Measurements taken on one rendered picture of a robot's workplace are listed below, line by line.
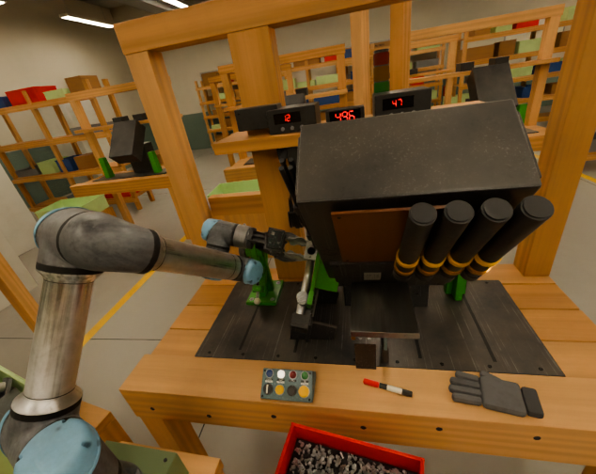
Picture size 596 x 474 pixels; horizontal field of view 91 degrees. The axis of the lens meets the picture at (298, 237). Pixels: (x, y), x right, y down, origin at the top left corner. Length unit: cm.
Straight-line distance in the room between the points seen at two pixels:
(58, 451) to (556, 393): 110
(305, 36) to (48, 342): 1051
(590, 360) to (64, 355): 133
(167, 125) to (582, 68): 133
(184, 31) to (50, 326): 93
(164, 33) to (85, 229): 79
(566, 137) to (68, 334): 144
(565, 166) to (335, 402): 104
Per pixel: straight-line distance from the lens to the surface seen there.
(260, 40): 112
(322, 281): 90
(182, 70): 1200
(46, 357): 80
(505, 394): 98
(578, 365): 118
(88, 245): 64
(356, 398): 93
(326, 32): 1078
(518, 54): 839
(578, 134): 128
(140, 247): 64
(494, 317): 121
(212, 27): 117
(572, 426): 102
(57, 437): 78
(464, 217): 47
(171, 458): 91
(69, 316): 77
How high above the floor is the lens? 168
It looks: 28 degrees down
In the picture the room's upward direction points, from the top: 9 degrees counter-clockwise
